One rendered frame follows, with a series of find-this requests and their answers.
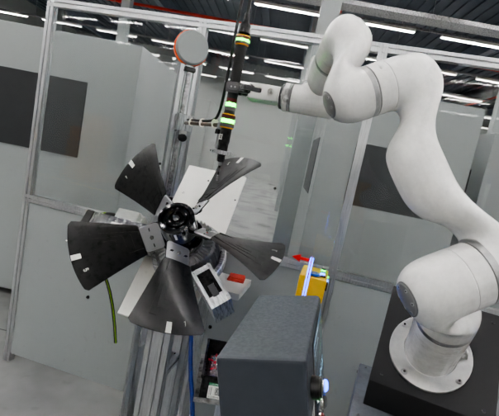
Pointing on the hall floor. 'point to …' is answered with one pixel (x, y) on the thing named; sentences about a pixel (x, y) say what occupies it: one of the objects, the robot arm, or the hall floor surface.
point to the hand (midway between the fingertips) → (234, 88)
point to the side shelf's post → (192, 362)
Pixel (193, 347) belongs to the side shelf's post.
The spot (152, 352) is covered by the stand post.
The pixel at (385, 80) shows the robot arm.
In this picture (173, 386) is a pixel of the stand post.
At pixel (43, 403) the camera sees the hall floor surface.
